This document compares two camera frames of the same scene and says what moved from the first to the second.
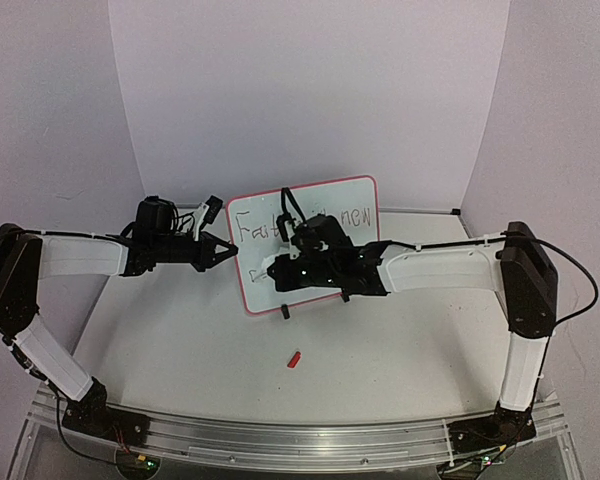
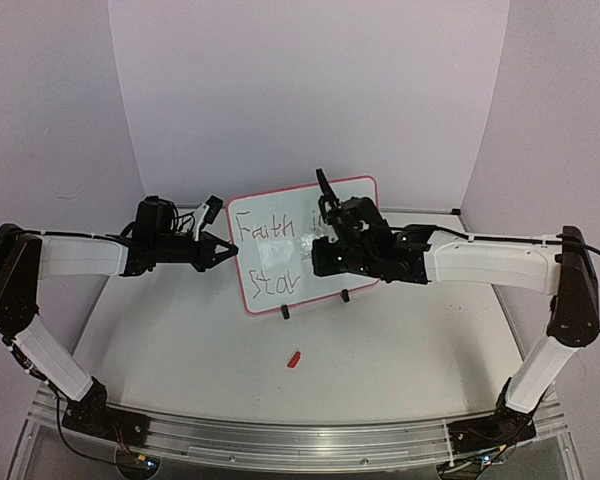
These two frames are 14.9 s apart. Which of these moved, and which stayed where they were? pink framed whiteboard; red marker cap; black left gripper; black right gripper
Moved: black right gripper
Stayed: black left gripper; red marker cap; pink framed whiteboard
